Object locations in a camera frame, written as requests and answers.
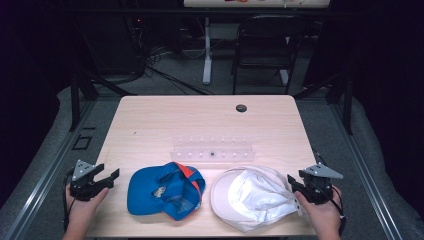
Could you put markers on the white cap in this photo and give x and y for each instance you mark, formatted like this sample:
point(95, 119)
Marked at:
point(256, 196)

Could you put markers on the black folding chair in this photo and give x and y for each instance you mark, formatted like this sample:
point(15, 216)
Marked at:
point(266, 40)

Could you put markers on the white desk leg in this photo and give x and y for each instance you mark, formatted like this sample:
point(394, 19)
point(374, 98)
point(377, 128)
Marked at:
point(284, 76)
point(207, 56)

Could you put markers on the clear acrylic rack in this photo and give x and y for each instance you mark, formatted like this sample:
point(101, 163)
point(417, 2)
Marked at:
point(213, 154)

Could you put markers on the blue cap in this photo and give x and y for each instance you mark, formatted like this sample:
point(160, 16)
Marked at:
point(150, 191)

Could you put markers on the black metal frame stand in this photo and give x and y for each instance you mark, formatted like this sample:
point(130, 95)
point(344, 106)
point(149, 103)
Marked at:
point(75, 100)
point(348, 103)

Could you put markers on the person's right hand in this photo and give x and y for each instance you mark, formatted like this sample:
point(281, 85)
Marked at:
point(321, 216)

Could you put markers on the person's left hand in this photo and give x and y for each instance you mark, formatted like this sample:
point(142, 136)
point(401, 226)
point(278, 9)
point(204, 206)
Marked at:
point(81, 211)

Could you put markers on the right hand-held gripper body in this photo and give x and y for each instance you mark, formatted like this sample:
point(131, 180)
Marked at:
point(320, 188)

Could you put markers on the aluminium floor rail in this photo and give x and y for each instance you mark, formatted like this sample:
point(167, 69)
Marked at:
point(363, 173)
point(50, 170)

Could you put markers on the black table grommet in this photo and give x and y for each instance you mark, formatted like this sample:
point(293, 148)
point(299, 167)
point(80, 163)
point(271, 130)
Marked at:
point(241, 108)

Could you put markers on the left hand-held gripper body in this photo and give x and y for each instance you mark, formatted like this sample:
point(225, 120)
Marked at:
point(81, 185)

